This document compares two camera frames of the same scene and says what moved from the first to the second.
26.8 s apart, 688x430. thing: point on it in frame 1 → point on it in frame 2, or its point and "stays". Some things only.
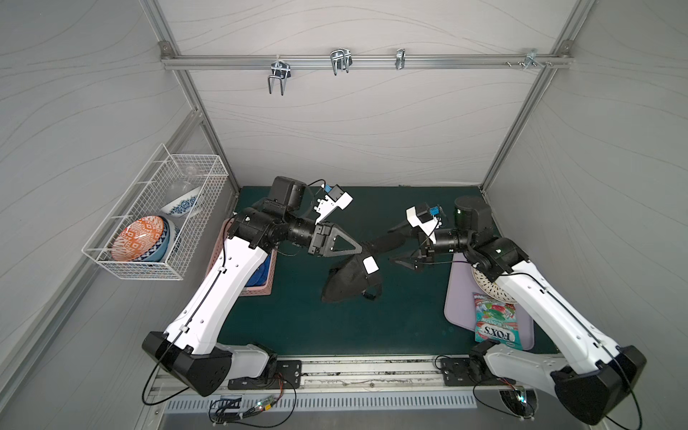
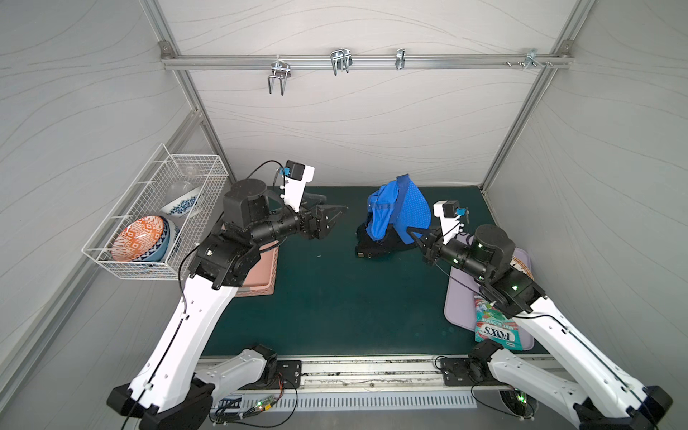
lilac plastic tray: [460, 305] stays
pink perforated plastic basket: [253, 290] stays
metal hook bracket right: [533, 58] stays
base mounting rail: [377, 373] stays
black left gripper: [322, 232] → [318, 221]
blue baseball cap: [259, 278] → [399, 203]
